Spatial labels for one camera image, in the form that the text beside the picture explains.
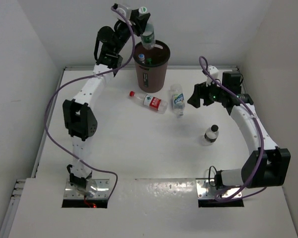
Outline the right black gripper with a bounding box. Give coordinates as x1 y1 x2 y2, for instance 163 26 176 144
188 78 226 108

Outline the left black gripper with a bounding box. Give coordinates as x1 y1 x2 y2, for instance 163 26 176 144
112 8 149 55

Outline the green-label clear water bottle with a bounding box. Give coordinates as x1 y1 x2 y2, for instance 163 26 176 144
138 6 155 50

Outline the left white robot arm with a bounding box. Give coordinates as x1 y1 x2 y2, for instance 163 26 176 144
63 10 150 189

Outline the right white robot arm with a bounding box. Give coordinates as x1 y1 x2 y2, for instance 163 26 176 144
188 71 291 189

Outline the brown plastic waste bin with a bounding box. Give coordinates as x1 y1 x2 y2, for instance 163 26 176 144
133 40 170 93

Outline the blue-label clear water bottle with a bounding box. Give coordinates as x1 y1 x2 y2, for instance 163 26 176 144
170 84 185 118

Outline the red-label clear water bottle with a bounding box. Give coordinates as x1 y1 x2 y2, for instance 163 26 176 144
129 91 168 114

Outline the small black-cap clear bottle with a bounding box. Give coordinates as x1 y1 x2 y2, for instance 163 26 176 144
203 124 219 145

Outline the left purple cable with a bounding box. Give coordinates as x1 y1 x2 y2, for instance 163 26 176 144
44 3 119 208

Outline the purple cable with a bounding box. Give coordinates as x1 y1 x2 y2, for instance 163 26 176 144
44 3 119 208
198 56 265 203

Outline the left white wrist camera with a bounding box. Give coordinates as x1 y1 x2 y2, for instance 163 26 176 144
113 3 132 20

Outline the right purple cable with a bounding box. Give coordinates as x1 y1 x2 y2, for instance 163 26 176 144
198 56 265 203

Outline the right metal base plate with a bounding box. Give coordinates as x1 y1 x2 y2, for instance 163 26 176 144
196 178 239 201

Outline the metal base plate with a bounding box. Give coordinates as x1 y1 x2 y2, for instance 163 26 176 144
196 178 239 201
63 178 110 200

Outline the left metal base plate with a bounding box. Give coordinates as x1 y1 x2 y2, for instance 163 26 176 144
63 178 110 200

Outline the aluminium frame rail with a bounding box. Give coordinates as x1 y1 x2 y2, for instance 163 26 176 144
0 70 61 232

